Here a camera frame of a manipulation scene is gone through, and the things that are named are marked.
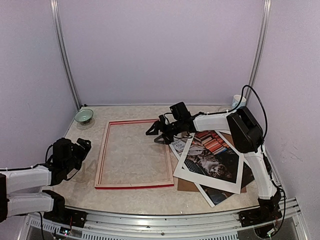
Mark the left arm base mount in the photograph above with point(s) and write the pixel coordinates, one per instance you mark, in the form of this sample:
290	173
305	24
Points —
67	216

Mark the light blue ceramic mug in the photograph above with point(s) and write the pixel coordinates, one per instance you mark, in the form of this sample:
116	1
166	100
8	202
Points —
238	101

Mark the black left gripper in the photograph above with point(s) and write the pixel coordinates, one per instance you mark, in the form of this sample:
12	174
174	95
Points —
83	144

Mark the cat and books photo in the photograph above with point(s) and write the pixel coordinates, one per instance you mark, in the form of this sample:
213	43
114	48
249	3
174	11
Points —
212	162

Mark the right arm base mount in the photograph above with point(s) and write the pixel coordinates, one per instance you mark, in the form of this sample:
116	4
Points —
267	210

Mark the round swirl pattern plate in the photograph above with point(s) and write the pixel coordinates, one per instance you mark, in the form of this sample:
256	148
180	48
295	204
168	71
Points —
224	108

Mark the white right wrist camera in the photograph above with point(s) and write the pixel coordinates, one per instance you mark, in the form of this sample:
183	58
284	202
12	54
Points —
163	118

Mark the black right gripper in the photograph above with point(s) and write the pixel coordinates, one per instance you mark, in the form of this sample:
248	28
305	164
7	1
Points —
167	138

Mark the green ceramic bowl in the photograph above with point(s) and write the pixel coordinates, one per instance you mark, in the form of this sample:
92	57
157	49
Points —
84	116

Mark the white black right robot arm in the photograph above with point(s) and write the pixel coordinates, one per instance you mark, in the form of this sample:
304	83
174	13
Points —
248	138

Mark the white mat board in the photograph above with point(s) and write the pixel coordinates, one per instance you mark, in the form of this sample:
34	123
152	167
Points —
208	159

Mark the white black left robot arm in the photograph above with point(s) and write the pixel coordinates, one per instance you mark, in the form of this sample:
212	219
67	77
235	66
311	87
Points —
25	190

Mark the brown frame backing board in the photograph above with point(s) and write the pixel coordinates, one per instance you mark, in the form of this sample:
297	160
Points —
190	186

